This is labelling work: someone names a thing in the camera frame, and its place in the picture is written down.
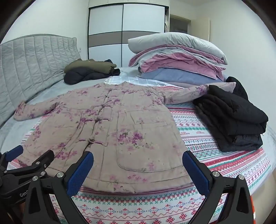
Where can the pile of pink white bedding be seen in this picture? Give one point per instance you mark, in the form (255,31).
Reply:
(172,41)

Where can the blue folded blanket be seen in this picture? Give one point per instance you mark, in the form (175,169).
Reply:
(172,76)

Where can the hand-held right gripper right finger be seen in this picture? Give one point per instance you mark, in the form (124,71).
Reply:
(194,172)

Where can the dark navy puffer jacket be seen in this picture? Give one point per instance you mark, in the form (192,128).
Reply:
(75,77)

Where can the cream door leaf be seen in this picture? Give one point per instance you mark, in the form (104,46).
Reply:
(202,28)

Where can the door frame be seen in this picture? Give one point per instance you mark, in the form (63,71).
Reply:
(179,24)

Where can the floral padded jacket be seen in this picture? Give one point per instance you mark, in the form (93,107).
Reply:
(129,133)

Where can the grey quilted headboard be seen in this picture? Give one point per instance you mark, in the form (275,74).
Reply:
(32,64)

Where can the black folded coat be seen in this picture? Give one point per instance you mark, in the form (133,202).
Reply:
(226,112)

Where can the white sliding door wardrobe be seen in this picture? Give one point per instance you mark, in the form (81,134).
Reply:
(105,21)

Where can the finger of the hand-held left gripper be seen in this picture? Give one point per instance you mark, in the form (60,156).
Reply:
(43,160)
(14,153)

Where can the bed with grey sheet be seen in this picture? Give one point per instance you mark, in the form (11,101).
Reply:
(43,92)

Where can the red green patterned blanket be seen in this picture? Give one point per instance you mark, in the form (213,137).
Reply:
(194,133)

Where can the white lattice fringed cloth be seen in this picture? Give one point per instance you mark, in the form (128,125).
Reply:
(138,81)

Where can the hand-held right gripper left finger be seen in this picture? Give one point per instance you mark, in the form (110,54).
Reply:
(79,172)

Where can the pink folded quilt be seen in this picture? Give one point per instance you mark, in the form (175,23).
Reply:
(172,62)

